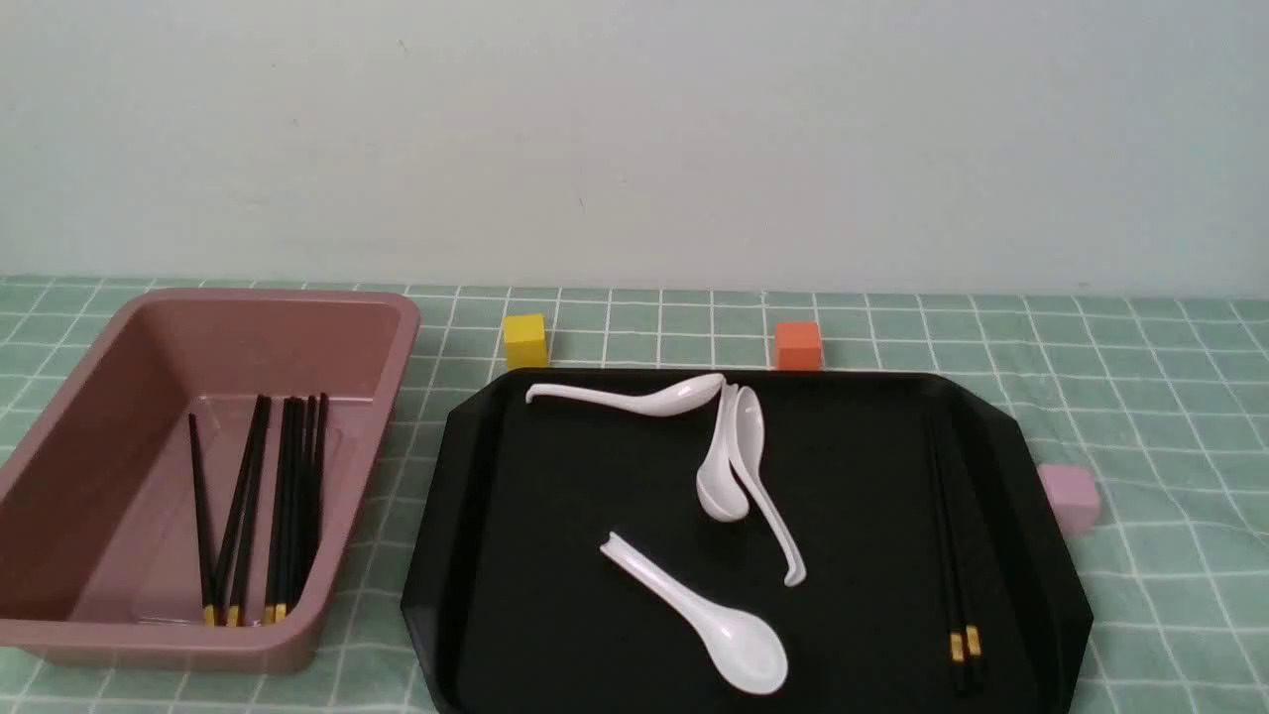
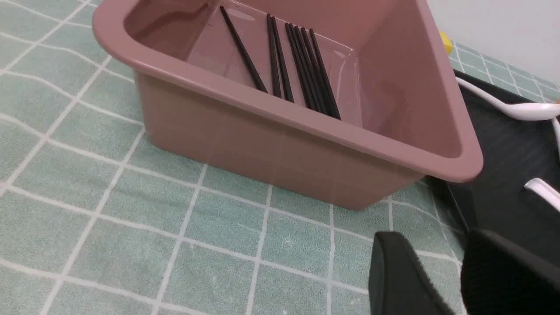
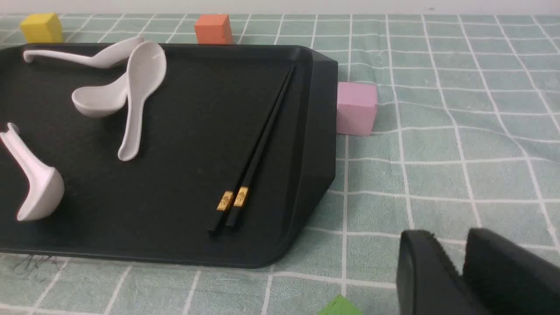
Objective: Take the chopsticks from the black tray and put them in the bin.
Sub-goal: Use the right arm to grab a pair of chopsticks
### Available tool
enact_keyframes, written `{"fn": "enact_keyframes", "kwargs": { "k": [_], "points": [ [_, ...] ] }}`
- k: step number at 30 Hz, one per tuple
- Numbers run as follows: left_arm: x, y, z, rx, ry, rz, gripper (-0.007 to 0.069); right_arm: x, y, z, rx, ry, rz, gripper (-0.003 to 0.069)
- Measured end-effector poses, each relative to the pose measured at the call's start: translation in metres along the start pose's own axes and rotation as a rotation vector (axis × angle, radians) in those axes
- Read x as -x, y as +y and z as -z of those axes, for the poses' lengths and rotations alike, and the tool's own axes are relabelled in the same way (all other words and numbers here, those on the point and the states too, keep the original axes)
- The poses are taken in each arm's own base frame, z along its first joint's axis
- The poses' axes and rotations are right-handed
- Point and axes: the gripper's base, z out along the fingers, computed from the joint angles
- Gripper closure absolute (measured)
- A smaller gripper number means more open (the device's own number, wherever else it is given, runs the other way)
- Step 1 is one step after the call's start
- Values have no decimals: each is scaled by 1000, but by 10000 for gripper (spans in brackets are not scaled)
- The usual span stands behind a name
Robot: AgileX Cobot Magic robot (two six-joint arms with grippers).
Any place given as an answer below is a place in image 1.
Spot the black plastic tray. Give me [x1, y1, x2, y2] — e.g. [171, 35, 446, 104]
[401, 369, 1094, 713]

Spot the white spoon long handle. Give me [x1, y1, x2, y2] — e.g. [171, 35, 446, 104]
[727, 386, 807, 588]

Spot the pink plastic bin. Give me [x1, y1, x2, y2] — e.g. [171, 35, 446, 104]
[1, 289, 420, 673]

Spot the white spoon top horizontal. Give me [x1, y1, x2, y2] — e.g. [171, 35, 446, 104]
[525, 372, 726, 417]

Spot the black chopstick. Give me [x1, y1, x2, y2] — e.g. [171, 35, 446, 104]
[261, 397, 291, 626]
[225, 394, 272, 626]
[298, 393, 329, 591]
[187, 413, 218, 628]
[288, 394, 317, 613]
[923, 410, 971, 699]
[274, 397, 303, 623]
[935, 416, 986, 698]
[204, 394, 269, 626]

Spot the white spoon front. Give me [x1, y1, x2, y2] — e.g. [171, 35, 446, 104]
[599, 531, 789, 696]

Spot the yellow cube block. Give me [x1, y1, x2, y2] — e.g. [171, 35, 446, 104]
[503, 312, 549, 372]

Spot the pink cube block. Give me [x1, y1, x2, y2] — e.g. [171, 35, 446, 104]
[1037, 464, 1101, 538]

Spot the green checkered tablecloth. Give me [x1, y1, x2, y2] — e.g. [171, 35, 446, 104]
[3, 284, 1268, 713]

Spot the orange cube block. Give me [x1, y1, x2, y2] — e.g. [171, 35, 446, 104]
[774, 321, 824, 372]

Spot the white spoon bowl down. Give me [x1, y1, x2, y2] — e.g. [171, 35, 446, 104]
[695, 383, 749, 523]

